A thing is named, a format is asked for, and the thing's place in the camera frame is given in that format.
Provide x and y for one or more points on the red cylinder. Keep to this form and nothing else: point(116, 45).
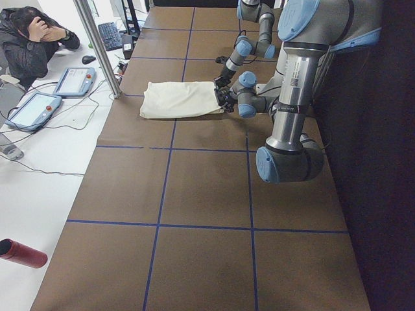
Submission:
point(20, 253)

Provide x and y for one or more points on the teach pendant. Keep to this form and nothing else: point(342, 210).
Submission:
point(75, 82)
point(34, 113)

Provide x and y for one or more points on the cream long-sleeve cat T-shirt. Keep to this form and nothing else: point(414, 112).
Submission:
point(170, 100)

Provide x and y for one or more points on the seated person in black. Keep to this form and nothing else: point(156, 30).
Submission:
point(29, 39)

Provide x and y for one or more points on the black computer mouse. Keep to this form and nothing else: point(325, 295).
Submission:
point(87, 59)

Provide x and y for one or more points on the near teach pendant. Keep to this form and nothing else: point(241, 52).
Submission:
point(34, 113)

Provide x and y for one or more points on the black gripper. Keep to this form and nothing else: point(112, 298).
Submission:
point(220, 80)
point(224, 98)

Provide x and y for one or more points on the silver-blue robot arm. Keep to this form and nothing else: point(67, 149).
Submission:
point(255, 12)
point(309, 32)

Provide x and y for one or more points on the black box with label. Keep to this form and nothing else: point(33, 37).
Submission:
point(128, 46)

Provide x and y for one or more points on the aluminium frame post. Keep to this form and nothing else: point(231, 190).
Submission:
point(92, 32)

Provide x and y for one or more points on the far teach pendant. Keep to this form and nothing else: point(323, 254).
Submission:
point(75, 82)

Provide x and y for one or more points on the black keyboard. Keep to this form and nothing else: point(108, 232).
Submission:
point(110, 36)

